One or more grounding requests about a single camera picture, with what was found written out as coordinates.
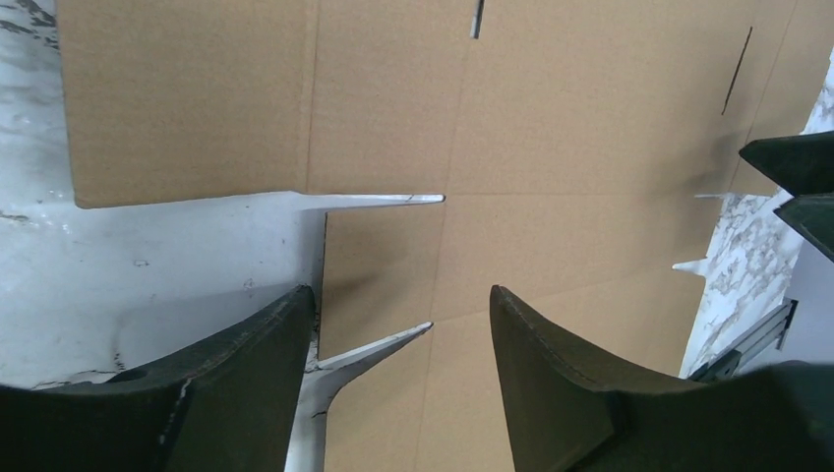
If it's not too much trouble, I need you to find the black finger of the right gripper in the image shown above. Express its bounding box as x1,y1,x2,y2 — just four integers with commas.
739,131,833,197
774,194,834,261

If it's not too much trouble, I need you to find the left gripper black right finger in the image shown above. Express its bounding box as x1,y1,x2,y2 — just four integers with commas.
490,285,833,471

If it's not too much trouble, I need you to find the brown cardboard box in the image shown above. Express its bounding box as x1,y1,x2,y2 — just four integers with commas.
56,1,833,471

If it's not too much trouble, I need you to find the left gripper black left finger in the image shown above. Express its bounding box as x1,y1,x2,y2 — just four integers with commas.
1,285,315,471

